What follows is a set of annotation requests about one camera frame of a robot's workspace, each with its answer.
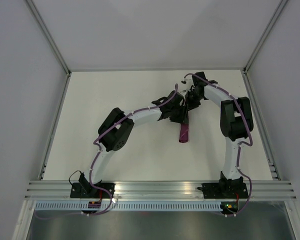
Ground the purple cloth napkin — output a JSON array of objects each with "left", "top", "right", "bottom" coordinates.
[{"left": 178, "top": 123, "right": 189, "bottom": 144}]

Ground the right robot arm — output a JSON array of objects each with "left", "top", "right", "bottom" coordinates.
[{"left": 186, "top": 72, "right": 254, "bottom": 198}]

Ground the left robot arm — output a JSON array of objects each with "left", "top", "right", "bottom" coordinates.
[{"left": 78, "top": 90, "right": 189, "bottom": 198}]

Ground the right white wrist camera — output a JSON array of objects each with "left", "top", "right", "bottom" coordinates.
[{"left": 181, "top": 77, "right": 193, "bottom": 86}]

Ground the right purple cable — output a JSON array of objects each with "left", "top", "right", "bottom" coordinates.
[{"left": 183, "top": 72, "right": 253, "bottom": 218}]

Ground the purple cable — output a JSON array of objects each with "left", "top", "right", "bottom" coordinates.
[
  {"left": 34, "top": 83, "right": 180, "bottom": 221},
  {"left": 183, "top": 72, "right": 253, "bottom": 218}
]

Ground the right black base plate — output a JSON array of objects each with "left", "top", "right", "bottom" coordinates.
[{"left": 196, "top": 183, "right": 249, "bottom": 199}]

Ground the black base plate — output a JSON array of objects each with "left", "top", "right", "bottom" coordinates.
[
  {"left": 196, "top": 183, "right": 249, "bottom": 199},
  {"left": 70, "top": 182, "right": 115, "bottom": 199}
]

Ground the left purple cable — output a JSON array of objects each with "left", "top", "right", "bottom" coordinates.
[{"left": 34, "top": 83, "right": 180, "bottom": 221}]

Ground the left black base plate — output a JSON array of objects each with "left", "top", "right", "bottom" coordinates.
[{"left": 70, "top": 182, "right": 115, "bottom": 199}]

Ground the right aluminium frame post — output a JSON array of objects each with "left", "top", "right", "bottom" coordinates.
[{"left": 242, "top": 0, "right": 290, "bottom": 75}]

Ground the aluminium frame post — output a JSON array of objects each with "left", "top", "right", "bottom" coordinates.
[
  {"left": 242, "top": 0, "right": 290, "bottom": 75},
  {"left": 24, "top": 0, "right": 72, "bottom": 76}
]

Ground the aluminium mounting rail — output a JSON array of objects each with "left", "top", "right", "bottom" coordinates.
[{"left": 23, "top": 180, "right": 297, "bottom": 201}]

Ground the left aluminium frame post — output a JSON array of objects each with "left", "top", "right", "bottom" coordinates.
[{"left": 24, "top": 0, "right": 72, "bottom": 76}]

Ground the slotted white cable duct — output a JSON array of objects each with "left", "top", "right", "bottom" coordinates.
[{"left": 35, "top": 200, "right": 222, "bottom": 212}]

